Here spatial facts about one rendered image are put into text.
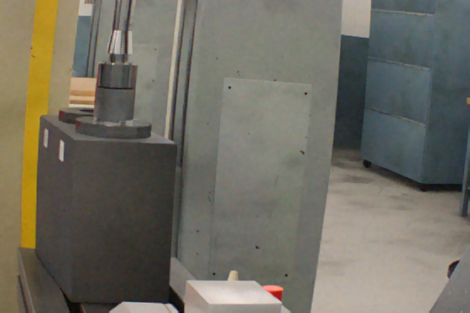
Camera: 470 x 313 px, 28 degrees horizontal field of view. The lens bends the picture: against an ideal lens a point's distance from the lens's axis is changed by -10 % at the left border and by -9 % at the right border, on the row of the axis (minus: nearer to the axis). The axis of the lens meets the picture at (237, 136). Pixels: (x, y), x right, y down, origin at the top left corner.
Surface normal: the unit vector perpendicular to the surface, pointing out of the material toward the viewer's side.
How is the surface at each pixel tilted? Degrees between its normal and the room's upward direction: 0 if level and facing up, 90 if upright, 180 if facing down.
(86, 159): 90
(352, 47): 90
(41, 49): 90
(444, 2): 90
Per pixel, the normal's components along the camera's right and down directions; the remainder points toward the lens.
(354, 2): 0.28, 0.14
